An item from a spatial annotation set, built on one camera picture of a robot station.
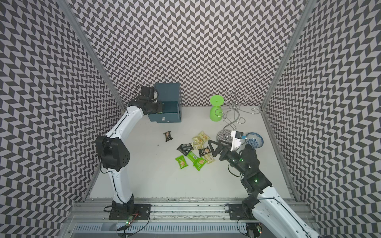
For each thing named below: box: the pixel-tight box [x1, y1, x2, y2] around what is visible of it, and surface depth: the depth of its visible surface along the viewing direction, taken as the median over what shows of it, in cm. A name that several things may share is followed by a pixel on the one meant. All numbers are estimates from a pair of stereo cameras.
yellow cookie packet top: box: [197, 130, 211, 143], surface depth 103 cm
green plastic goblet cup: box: [209, 94, 225, 122], surface depth 80 cm
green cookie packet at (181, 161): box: [175, 154, 189, 170], surface depth 91 cm
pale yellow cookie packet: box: [203, 152, 216, 164], surface depth 92 cm
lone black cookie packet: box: [163, 130, 174, 143], surface depth 103 cm
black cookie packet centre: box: [197, 146, 212, 158], surface depth 95 cm
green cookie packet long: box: [186, 150, 200, 164], surface depth 93 cm
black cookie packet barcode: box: [176, 142, 194, 157], surface depth 95 cm
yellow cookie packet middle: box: [191, 135, 204, 150], surface depth 100 cm
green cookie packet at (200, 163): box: [192, 157, 208, 172], surface depth 91 cm
